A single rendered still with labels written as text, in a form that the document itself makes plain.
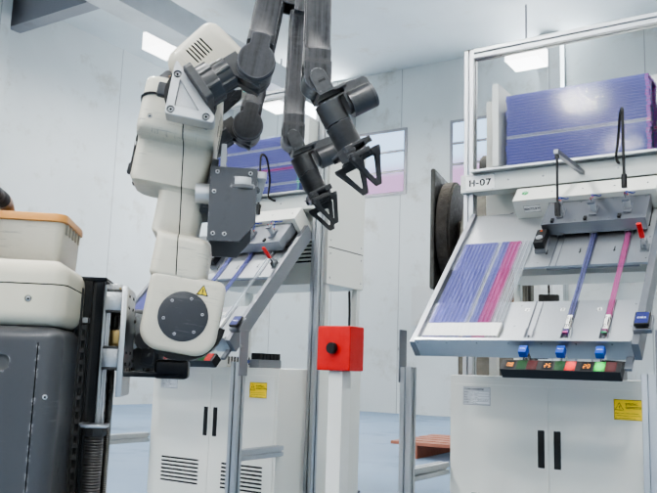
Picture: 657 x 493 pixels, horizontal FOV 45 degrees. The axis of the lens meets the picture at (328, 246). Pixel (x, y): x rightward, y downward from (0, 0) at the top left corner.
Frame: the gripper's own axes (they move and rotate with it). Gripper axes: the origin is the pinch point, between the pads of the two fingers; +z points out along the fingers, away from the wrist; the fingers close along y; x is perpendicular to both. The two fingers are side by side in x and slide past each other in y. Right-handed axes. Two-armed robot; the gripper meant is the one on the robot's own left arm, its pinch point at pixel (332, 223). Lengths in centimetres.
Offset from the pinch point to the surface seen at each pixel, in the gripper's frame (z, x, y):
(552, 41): -36, -118, 71
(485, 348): 50, -32, 36
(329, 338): 27, 5, 84
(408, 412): 59, -4, 52
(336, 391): 45, 11, 85
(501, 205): 10, -80, 97
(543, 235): 27, -73, 55
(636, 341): 64, -63, 8
